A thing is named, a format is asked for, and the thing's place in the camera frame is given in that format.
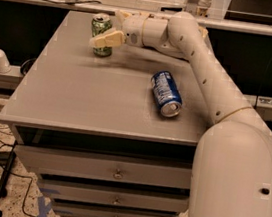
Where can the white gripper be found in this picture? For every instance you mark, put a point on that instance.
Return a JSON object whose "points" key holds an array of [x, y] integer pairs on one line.
{"points": [[133, 29]]}

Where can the green soda can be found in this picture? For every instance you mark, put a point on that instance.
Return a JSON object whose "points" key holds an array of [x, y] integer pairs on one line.
{"points": [[101, 23]]}

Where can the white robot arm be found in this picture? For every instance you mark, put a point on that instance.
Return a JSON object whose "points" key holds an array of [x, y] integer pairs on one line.
{"points": [[232, 168]]}

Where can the blue soda can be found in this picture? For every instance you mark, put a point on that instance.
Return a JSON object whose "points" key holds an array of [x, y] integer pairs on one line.
{"points": [[166, 94]]}

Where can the brown chips bag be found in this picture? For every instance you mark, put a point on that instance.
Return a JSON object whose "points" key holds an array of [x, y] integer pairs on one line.
{"points": [[204, 31]]}

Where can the grey drawer cabinet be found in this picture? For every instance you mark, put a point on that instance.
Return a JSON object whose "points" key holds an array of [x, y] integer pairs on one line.
{"points": [[72, 100]]}

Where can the top grey drawer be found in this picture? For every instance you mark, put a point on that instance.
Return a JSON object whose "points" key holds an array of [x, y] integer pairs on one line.
{"points": [[104, 167]]}

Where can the grey drawer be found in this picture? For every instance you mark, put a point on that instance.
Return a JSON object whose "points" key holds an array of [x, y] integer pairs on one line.
{"points": [[76, 210], [113, 196], [104, 167]]}

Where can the middle grey drawer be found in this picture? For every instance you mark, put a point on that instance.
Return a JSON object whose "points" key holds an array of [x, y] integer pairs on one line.
{"points": [[113, 196]]}

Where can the bottom grey drawer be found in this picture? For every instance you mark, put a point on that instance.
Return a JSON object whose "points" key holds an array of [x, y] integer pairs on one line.
{"points": [[76, 210]]}

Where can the black stand leg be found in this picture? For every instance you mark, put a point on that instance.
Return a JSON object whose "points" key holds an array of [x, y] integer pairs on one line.
{"points": [[6, 172]]}

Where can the metal frame rail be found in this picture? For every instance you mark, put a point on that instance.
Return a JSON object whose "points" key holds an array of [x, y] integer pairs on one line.
{"points": [[226, 24]]}

